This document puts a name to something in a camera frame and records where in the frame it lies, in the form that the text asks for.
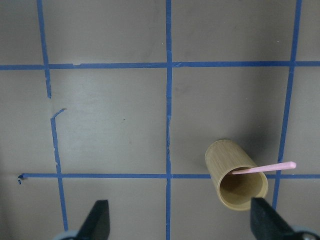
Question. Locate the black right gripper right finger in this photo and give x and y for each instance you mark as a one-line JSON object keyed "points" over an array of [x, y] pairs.
{"points": [[267, 224]]}

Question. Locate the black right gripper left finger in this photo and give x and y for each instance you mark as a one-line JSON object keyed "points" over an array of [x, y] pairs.
{"points": [[97, 224]]}

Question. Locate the bamboo cup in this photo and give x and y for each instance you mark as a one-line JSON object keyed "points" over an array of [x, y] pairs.
{"points": [[235, 191]]}

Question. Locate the pink chopstick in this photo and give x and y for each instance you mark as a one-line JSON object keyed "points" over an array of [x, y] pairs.
{"points": [[266, 168]]}

